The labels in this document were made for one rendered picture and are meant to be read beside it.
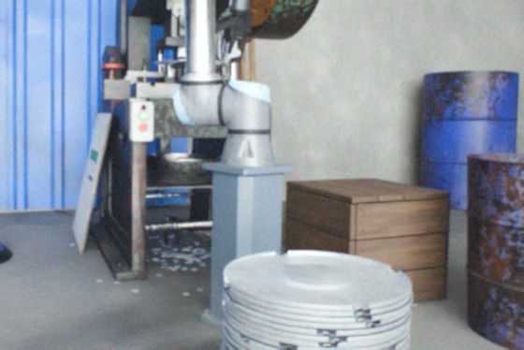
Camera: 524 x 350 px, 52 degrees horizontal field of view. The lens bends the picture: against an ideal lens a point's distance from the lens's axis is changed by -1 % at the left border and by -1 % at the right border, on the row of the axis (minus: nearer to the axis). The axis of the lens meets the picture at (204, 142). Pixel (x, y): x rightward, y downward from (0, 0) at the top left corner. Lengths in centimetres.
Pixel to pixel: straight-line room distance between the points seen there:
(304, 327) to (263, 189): 72
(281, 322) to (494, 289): 93
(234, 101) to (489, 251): 77
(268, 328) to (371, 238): 97
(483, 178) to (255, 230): 61
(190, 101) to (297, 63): 233
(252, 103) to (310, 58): 240
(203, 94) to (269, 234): 42
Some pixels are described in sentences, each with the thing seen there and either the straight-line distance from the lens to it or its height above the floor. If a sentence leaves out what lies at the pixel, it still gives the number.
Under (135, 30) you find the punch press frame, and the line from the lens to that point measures 241.
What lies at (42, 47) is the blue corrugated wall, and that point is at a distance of 331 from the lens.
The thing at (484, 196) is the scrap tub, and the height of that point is 38.
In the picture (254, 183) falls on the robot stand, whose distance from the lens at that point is 142.
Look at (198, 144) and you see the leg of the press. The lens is 278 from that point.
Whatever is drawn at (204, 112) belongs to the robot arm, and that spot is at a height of 59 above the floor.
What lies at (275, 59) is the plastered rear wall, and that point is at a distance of 370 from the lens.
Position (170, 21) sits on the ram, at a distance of 219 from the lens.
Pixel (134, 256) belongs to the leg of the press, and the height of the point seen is 8.
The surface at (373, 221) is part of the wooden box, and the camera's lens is 171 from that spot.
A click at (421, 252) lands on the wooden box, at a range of 185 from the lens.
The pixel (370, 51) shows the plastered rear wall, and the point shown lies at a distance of 409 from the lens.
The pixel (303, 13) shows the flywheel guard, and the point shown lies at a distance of 224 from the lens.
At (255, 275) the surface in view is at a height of 33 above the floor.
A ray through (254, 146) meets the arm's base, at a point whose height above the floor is 50.
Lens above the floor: 59
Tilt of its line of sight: 3 degrees down
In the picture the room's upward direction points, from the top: 1 degrees clockwise
